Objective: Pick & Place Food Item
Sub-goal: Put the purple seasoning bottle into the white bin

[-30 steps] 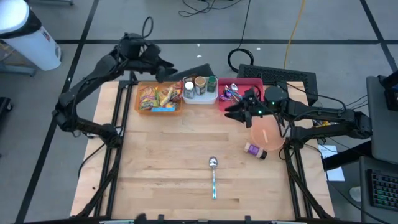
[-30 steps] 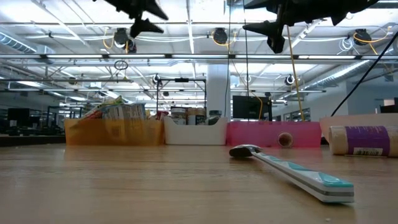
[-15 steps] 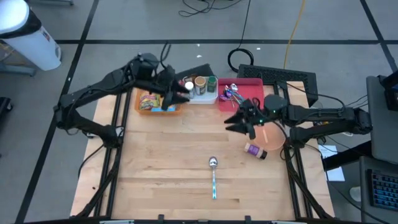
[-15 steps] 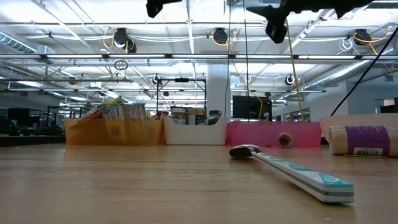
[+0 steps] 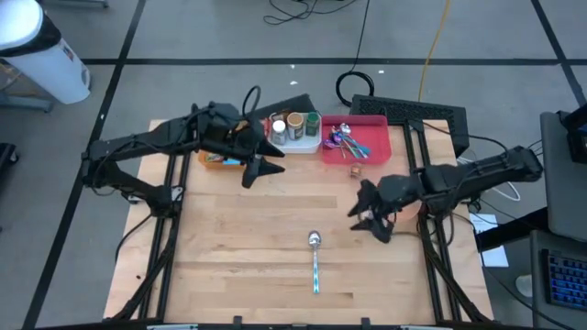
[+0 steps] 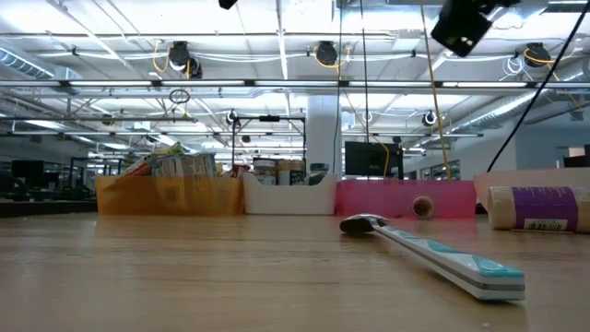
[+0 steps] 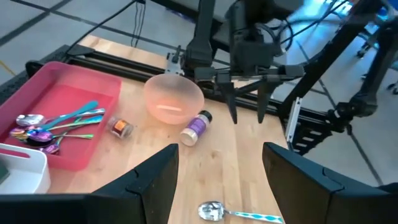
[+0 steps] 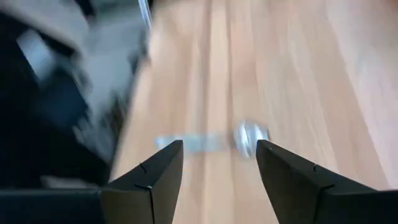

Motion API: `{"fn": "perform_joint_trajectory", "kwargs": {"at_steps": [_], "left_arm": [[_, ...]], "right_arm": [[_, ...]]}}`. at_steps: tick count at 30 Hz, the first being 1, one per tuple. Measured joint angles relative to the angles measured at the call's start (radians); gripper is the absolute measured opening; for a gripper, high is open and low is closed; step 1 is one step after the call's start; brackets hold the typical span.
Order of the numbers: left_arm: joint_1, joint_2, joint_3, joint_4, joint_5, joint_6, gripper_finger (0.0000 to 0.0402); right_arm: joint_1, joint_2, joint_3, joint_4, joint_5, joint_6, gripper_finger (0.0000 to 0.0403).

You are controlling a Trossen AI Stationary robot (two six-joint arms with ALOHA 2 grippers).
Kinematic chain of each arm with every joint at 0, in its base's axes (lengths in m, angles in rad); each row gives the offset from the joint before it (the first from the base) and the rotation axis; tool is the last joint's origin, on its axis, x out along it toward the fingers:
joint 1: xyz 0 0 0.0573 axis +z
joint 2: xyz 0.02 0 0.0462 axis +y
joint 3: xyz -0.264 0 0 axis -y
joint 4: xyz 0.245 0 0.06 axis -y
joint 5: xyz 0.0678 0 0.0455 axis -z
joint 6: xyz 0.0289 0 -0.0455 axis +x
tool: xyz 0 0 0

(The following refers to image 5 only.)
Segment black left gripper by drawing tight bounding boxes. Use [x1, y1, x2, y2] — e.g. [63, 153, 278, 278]
[199, 101, 287, 190]

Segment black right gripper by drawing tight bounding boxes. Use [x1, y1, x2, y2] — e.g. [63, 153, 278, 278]
[347, 172, 426, 245]

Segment white-lid spice jar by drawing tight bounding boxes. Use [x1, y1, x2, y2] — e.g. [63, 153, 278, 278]
[271, 119, 288, 146]

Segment spoon with teal patterned handle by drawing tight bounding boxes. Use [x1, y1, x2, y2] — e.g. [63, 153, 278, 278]
[307, 230, 323, 295]

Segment green-lid spice jar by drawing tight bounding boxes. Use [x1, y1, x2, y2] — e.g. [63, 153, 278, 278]
[305, 111, 322, 138]

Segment purple iridescent spoon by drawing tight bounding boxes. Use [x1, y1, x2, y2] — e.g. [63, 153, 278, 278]
[323, 130, 346, 150]

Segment white plastic bin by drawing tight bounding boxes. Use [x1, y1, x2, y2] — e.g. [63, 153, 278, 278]
[266, 112, 324, 156]

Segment black flat board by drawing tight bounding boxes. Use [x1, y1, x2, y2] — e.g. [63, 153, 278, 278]
[249, 93, 319, 121]

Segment red plastic tray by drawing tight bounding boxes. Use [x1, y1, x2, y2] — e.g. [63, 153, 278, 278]
[320, 114, 393, 165]

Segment silver iridescent spoon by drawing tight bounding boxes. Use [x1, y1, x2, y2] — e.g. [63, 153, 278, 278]
[338, 122, 363, 160]

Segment black perforated panel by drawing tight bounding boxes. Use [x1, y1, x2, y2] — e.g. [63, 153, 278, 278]
[349, 93, 471, 157]

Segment white paper sheet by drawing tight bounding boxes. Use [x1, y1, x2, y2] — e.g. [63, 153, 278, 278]
[468, 213, 511, 269]

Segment white computer mouse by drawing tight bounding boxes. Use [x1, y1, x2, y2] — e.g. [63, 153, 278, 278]
[515, 273, 534, 298]

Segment grey desk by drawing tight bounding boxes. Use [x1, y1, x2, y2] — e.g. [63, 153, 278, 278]
[529, 228, 587, 330]

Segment backlit keyboard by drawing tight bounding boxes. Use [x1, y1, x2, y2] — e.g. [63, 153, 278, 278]
[543, 248, 587, 313]

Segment black box device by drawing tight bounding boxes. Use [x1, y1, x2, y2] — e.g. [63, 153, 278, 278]
[557, 103, 587, 165]

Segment grey stand base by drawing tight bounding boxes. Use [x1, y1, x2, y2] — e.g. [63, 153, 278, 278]
[0, 91, 54, 114]

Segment white trash can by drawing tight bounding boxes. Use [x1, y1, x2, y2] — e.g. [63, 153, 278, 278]
[0, 0, 93, 105]

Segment black caster foot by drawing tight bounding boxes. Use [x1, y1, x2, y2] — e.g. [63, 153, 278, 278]
[0, 142, 20, 179]

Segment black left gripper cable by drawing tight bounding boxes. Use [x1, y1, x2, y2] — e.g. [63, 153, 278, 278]
[241, 85, 263, 118]

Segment black coiled cable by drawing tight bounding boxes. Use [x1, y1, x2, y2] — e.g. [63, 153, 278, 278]
[335, 0, 377, 109]

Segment black tangled cable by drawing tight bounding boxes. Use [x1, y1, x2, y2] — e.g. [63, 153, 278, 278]
[263, 0, 359, 27]

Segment yellow cable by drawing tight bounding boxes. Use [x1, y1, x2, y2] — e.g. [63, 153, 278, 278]
[415, 0, 454, 104]

